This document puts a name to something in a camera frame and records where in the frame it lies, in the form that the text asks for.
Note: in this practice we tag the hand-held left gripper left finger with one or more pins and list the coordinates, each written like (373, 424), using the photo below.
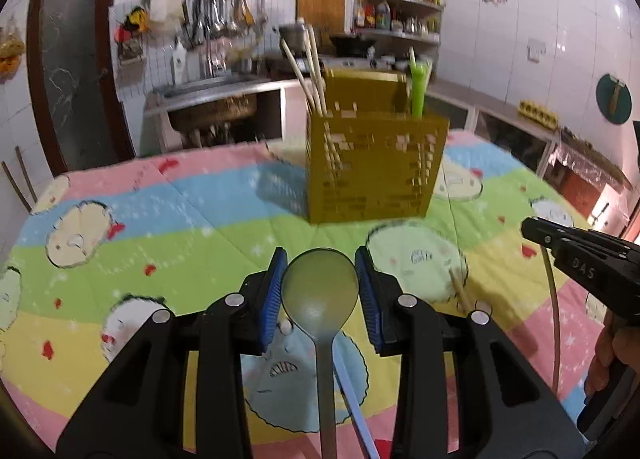
(272, 301)

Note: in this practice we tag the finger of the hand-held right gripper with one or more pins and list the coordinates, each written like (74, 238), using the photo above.
(545, 235)

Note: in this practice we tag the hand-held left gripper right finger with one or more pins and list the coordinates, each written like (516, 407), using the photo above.
(371, 306)

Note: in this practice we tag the grey spoon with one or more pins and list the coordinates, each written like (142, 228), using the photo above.
(320, 289)

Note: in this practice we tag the wooden chopstick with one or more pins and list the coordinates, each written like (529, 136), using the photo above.
(300, 76)
(554, 319)
(320, 79)
(314, 69)

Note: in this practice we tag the light blue straw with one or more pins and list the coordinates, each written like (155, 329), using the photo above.
(357, 409)

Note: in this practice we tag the yellow perforated utensil holder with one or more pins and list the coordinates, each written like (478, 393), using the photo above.
(370, 174)

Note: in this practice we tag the rack of hanging kitchen utensils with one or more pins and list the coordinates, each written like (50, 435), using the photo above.
(210, 9)

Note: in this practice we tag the person's right hand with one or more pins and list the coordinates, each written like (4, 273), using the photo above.
(617, 354)

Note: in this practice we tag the red box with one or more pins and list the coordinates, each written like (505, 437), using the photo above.
(580, 194)

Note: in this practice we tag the printed cartoon blanket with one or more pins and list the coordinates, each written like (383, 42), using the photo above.
(190, 239)

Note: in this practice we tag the kitchen counter cabinet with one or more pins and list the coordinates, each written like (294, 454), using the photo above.
(500, 124)

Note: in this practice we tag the yellow egg carton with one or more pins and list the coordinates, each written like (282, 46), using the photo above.
(537, 114)

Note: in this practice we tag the green round board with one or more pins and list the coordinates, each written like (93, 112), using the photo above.
(607, 99)

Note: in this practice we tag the steel kitchen sink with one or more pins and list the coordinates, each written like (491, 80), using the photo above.
(210, 94)

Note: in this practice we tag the steel corner shelf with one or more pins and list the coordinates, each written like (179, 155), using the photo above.
(400, 36)

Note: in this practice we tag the steel gas stove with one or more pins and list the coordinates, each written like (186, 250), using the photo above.
(330, 60)

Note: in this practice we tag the white dish soap bottle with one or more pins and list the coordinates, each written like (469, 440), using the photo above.
(179, 61)

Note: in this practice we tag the black wok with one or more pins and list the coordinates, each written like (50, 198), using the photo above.
(352, 43)

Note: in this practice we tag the steel cooking pot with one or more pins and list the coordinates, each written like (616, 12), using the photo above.
(292, 36)

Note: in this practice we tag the leaning wooden sticks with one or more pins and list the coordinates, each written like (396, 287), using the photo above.
(20, 184)

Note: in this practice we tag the rectangular wooden cutting board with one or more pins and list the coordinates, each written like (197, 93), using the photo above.
(321, 6)

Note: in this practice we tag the brown frosted glass door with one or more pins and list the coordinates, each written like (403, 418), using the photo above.
(75, 64)

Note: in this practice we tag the plastic bag of oranges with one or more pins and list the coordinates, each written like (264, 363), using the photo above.
(11, 51)

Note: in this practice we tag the white wall socket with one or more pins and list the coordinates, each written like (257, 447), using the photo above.
(536, 50)

